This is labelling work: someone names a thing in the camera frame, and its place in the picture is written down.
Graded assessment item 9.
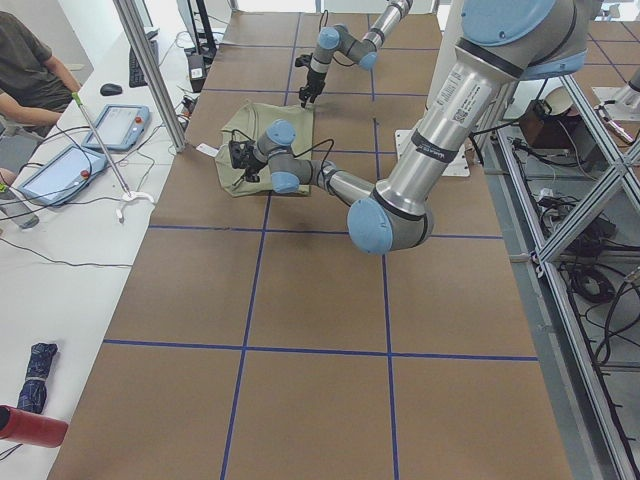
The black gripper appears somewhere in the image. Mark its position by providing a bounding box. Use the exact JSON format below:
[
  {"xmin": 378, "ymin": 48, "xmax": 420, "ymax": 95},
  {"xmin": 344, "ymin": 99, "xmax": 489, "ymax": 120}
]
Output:
[
  {"xmin": 228, "ymin": 140, "xmax": 260, "ymax": 188},
  {"xmin": 295, "ymin": 54, "xmax": 326, "ymax": 108}
]

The olive green long-sleeve shirt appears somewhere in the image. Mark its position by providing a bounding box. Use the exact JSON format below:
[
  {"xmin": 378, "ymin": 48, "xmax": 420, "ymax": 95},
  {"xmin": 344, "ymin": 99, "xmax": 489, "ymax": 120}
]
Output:
[{"xmin": 215, "ymin": 101, "xmax": 314, "ymax": 197}]

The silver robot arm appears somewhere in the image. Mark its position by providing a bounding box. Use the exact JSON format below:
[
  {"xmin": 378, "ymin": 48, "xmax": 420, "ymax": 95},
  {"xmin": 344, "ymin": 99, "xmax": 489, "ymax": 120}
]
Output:
[
  {"xmin": 295, "ymin": 0, "xmax": 413, "ymax": 108},
  {"xmin": 229, "ymin": 1, "xmax": 600, "ymax": 255}
]

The white paper hang tag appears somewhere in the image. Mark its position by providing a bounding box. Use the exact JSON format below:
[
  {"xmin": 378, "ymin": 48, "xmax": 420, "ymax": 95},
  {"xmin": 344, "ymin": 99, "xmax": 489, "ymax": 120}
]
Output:
[{"xmin": 196, "ymin": 143, "xmax": 219, "ymax": 157}]

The metal reacher stick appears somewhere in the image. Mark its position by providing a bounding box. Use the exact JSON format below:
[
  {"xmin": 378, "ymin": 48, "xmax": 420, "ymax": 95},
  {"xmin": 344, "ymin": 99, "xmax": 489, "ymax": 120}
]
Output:
[{"xmin": 71, "ymin": 92, "xmax": 155, "ymax": 224}]

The black labelled box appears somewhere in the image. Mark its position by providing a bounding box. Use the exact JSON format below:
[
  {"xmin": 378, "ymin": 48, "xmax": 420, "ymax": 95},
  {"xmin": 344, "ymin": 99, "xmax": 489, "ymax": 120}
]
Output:
[{"xmin": 187, "ymin": 53, "xmax": 207, "ymax": 93}]

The blue teach pendant far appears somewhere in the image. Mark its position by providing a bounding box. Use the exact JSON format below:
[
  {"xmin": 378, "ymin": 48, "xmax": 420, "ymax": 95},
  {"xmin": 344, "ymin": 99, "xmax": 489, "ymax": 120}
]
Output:
[{"xmin": 91, "ymin": 104, "xmax": 150, "ymax": 152}]

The blue teach pendant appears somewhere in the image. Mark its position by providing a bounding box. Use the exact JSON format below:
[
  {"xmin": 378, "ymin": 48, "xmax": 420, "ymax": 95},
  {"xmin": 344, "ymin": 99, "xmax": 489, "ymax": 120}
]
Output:
[
  {"xmin": 91, "ymin": 104, "xmax": 150, "ymax": 152},
  {"xmin": 17, "ymin": 146, "xmax": 107, "ymax": 207}
]

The black keyboard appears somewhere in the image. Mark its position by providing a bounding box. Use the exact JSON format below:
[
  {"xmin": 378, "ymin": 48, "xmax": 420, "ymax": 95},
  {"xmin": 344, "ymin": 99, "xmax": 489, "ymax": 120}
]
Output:
[{"xmin": 128, "ymin": 38, "xmax": 160, "ymax": 89}]

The black computer mouse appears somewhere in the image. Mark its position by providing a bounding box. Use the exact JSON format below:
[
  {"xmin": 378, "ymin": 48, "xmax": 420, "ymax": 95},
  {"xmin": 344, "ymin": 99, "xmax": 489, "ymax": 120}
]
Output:
[{"xmin": 99, "ymin": 83, "xmax": 123, "ymax": 97}]

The blue teach pendant near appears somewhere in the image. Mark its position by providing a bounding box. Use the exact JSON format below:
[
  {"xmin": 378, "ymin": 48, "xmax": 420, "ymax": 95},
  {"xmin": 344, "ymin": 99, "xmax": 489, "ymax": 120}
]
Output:
[{"xmin": 17, "ymin": 146, "xmax": 107, "ymax": 207}]

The seated person in olive shirt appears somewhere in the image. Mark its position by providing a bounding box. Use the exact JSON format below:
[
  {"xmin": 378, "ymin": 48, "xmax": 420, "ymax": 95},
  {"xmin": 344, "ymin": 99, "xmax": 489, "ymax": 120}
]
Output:
[{"xmin": 1, "ymin": 12, "xmax": 81, "ymax": 137}]

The grey water bottle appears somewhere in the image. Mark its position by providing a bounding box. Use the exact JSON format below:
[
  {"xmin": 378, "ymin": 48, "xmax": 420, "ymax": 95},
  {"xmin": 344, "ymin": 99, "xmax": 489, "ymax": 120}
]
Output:
[{"xmin": 1, "ymin": 184, "xmax": 39, "ymax": 229}]

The folded dark blue umbrella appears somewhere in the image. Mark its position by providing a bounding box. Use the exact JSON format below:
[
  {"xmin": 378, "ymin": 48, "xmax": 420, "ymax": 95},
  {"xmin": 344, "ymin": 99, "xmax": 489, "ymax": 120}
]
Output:
[{"xmin": 17, "ymin": 343, "xmax": 58, "ymax": 414}]

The red cylindrical bottle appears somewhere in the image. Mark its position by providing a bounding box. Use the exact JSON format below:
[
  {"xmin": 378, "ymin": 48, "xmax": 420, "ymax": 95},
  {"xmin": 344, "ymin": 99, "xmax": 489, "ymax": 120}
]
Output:
[{"xmin": 1, "ymin": 405, "xmax": 69, "ymax": 448}]

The aluminium frame post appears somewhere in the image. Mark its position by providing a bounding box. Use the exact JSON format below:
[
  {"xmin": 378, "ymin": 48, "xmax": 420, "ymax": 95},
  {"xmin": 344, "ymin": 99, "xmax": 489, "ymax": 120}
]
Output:
[{"xmin": 113, "ymin": 0, "xmax": 186, "ymax": 153}]

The aluminium frame rack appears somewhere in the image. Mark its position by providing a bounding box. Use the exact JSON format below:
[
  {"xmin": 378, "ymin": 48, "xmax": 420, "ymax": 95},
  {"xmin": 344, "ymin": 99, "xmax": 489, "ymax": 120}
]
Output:
[{"xmin": 483, "ymin": 64, "xmax": 639, "ymax": 479}]

